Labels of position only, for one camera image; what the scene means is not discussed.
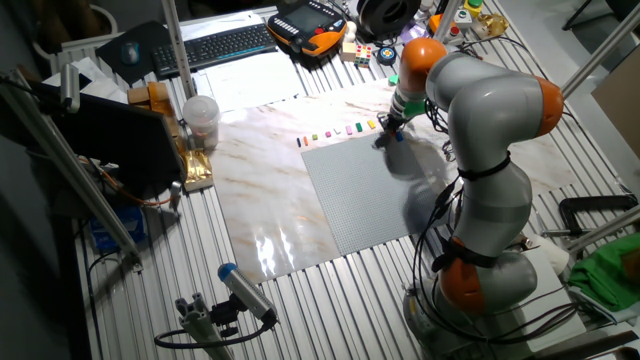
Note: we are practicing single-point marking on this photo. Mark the yellow Lego brick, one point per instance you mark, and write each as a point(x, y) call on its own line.
point(371, 124)

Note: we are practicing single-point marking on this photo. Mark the short aluminium camera mount profile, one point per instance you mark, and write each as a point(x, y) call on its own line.
point(200, 325)

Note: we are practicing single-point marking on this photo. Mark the clear plastic cup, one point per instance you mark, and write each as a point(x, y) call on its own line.
point(201, 120)

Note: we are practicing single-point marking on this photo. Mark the black mouse pad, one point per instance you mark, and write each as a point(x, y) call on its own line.
point(150, 45)

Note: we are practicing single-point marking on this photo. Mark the round black puck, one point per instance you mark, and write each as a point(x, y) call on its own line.
point(386, 56)

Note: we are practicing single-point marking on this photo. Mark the printed white paper sheet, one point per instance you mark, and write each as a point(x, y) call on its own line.
point(250, 80)

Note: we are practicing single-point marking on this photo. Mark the Rubik's cube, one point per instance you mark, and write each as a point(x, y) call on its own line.
point(363, 56)

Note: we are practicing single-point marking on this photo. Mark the black monitor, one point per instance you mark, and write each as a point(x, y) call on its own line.
point(120, 140)

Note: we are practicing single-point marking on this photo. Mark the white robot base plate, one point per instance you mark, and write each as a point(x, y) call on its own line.
point(555, 290)

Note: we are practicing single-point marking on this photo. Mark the green cloth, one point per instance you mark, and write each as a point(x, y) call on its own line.
point(605, 272)

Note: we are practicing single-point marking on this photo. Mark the black filament spool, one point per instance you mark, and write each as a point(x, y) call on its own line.
point(387, 17)

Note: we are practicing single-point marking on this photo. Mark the pale purple plastic object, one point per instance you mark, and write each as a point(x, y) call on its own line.
point(414, 34)

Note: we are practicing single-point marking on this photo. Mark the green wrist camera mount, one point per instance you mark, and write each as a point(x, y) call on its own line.
point(414, 109)

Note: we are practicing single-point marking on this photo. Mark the gold foil packet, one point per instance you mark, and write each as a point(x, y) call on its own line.
point(197, 170)

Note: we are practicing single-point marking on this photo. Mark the black clamp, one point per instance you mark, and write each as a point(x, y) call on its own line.
point(595, 202)

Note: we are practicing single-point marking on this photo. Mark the brown tape roll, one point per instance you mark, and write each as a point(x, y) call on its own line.
point(155, 97)

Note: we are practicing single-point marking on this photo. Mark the brown cardboard sheet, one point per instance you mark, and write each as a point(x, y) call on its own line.
point(620, 110)

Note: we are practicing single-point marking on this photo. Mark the dark computer mouse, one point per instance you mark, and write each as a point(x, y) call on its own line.
point(130, 52)

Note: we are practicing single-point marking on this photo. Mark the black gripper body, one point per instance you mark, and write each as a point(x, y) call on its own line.
point(392, 123)

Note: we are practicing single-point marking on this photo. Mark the white marble pattern board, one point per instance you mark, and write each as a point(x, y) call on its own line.
point(260, 190)

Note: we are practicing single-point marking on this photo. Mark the light pink Lego brick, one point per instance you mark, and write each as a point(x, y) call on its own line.
point(348, 129)

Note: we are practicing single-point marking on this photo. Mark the black computer keyboard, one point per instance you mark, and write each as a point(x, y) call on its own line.
point(215, 47)

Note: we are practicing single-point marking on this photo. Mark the upright aluminium post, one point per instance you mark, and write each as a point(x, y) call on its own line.
point(447, 20)
point(177, 45)

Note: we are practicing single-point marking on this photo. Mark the blue long Lego brick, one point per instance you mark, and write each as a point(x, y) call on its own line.
point(399, 136)

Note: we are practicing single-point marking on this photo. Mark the silver and orange robot arm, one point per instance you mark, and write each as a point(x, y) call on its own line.
point(490, 110)

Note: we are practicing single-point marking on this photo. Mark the blue box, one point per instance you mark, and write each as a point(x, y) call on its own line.
point(120, 227)

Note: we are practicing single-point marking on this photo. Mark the yellow box with green button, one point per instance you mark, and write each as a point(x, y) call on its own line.
point(473, 7)

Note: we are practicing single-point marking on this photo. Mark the grey Lego baseplate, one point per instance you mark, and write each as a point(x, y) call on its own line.
point(360, 195)

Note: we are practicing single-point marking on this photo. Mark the white rounded figurine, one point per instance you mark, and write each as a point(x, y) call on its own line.
point(351, 31)

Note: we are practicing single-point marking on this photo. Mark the orange plastic object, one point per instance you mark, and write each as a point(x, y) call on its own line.
point(436, 24)

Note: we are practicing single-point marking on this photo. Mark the long slanted aluminium profile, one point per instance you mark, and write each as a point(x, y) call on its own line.
point(65, 165)

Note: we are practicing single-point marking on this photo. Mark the silver camera with blue cap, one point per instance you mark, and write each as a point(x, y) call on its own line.
point(247, 292)

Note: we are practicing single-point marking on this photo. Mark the grey box with red button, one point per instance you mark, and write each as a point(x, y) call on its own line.
point(454, 36)

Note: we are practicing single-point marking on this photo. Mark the orange and black teach pendant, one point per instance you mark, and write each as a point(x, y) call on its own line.
point(307, 27)

